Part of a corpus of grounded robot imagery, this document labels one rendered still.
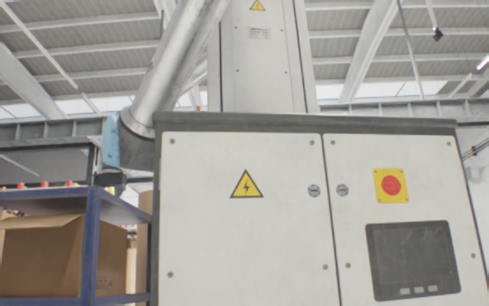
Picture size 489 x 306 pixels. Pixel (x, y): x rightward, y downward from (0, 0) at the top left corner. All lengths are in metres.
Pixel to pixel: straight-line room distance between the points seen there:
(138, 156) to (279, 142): 0.57
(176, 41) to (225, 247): 0.55
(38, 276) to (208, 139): 0.98
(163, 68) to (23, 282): 0.89
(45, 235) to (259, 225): 1.00
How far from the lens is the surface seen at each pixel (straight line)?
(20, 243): 1.49
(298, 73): 1.20
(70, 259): 1.38
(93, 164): 11.89
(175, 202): 0.56
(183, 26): 0.93
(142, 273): 2.04
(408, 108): 11.74
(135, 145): 1.07
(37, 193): 1.46
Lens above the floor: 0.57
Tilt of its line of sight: 19 degrees up
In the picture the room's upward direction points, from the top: 3 degrees counter-clockwise
